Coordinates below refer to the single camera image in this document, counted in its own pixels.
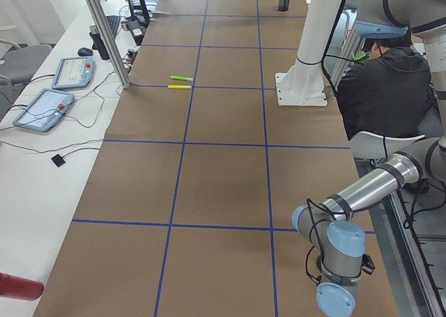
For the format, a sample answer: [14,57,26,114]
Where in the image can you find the green highlighter pen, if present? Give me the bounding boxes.
[170,75,194,82]

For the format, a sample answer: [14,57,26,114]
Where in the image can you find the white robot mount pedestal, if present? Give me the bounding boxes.
[275,0,343,107]

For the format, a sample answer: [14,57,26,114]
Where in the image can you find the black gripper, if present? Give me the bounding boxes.
[361,254,376,274]

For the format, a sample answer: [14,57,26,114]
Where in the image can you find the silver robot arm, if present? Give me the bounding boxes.
[292,0,445,316]

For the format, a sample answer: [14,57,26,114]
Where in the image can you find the black water bottle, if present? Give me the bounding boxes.
[89,25,110,60]

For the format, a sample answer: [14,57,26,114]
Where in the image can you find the red bottle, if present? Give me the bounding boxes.
[1,273,44,301]

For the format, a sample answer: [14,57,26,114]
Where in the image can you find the blue teach pendant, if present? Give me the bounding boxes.
[13,88,75,132]
[52,56,95,90]

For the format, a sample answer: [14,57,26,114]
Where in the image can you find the seated person in black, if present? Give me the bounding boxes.
[336,33,431,139]

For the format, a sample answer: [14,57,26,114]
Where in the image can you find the black keyboard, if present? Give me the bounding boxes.
[106,15,121,38]

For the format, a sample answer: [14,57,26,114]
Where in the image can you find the near blue teach pendant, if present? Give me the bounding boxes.
[13,88,75,132]

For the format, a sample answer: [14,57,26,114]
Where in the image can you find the far blue teach pendant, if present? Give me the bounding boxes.
[52,56,95,90]

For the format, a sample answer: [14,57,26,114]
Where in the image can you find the black computer mouse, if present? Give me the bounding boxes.
[77,47,93,56]

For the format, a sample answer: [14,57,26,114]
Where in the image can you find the aluminium frame post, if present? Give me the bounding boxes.
[85,0,130,89]

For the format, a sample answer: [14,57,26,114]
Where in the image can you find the yellow highlighter pen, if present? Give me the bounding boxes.
[167,84,192,89]

